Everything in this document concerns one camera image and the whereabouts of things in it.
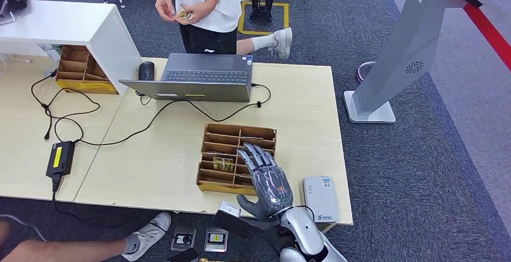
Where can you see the person's right hand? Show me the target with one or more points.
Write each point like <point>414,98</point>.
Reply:
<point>165,6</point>

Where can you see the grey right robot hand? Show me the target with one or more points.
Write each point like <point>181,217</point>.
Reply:
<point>271,192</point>

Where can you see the person's left hand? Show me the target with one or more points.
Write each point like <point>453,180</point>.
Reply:
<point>201,11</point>

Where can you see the gold key card stack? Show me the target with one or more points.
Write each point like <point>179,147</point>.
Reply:
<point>184,15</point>

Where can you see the grey laptop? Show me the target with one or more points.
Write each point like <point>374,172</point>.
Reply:
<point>183,90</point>

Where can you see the white card reader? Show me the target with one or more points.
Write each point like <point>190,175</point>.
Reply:
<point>320,200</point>

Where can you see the gold patterned key card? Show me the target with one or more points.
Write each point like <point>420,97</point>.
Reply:
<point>222,164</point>

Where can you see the cardboard card organizer tray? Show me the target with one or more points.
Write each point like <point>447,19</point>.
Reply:
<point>211,188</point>
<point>86,86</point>

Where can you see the onlooker person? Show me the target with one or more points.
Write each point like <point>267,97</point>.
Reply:
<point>80,248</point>

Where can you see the light wood desk leg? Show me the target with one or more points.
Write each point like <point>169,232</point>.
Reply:
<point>328,227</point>

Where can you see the black computer mouse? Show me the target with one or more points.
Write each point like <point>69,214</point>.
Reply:
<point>146,71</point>

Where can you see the metal floor socket box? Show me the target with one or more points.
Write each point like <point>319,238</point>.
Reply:
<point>183,239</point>
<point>216,240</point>

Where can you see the white desk shelf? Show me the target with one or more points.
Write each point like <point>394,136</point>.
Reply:
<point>64,22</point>

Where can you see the purple rimmed round object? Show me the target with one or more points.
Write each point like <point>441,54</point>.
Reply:
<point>360,72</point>

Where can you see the black power adapter yellow label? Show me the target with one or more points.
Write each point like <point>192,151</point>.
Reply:
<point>60,158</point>

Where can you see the grey kiosk stand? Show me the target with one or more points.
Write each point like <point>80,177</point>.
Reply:
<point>415,44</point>

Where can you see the red barrier belt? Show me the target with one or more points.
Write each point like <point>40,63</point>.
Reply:
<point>487,32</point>

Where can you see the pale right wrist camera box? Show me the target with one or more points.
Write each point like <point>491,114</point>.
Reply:
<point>229,209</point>

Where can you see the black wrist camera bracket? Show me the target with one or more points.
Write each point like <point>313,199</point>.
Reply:
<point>235,224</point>

